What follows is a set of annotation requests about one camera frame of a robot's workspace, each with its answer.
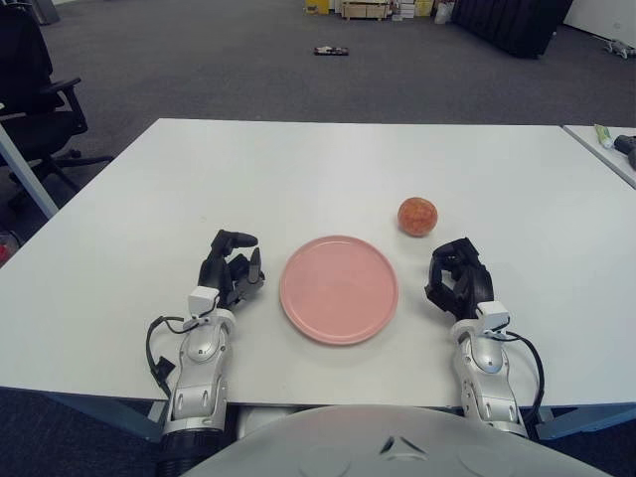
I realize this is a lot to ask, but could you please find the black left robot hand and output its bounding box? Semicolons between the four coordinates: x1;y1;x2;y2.
188;229;267;319

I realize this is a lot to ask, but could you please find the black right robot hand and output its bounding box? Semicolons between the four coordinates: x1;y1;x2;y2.
423;237;511;334

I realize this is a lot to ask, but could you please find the red yellow apple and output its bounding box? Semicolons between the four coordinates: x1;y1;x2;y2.
397;196;439;239

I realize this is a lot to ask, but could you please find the pink round plate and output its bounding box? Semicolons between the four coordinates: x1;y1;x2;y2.
278;235;400;348

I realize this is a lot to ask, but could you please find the grey robot torso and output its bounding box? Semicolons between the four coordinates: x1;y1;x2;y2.
183;404;605;477

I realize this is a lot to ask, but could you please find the red object under desk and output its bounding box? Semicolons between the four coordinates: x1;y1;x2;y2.
0;231;22;267

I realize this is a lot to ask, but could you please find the light grey desk leg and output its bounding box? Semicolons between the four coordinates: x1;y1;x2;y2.
0;121;59;220

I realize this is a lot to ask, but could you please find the black office chair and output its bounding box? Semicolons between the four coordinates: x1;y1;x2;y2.
0;0;115;210

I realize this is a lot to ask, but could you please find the black curtain partition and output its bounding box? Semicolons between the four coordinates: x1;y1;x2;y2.
449;0;572;60

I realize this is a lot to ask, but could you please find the grey quadruped robot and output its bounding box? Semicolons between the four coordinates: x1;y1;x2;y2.
603;39;636;59

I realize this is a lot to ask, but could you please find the wooden pallet crate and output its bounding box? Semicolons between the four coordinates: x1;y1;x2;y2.
340;0;388;22

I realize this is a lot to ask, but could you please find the grey bin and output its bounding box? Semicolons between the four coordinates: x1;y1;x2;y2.
32;0;61;24

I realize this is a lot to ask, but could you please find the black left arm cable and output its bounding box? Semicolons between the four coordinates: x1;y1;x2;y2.
145;315;200;398

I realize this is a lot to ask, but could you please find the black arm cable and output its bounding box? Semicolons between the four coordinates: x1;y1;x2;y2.
496;330;546;423
145;315;200;398

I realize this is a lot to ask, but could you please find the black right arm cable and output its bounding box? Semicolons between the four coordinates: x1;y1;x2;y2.
496;330;546;423

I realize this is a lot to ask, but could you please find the blue grey table frame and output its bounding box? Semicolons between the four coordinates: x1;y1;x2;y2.
0;387;636;443

